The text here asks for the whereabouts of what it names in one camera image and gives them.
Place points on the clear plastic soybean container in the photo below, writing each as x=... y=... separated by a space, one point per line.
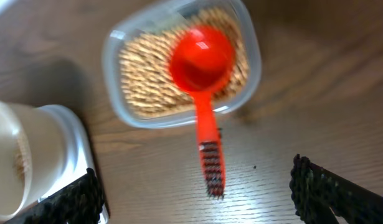
x=136 y=57

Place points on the red plastic measuring scoop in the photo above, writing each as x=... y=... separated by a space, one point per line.
x=201 y=64

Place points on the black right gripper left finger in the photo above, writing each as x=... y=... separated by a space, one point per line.
x=80 y=202

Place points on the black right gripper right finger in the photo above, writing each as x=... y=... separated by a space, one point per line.
x=321 y=196

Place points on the cream round bowl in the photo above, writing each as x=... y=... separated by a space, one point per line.
x=17 y=121

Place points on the soybeans pile in bowl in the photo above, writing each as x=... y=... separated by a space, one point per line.
x=21 y=162

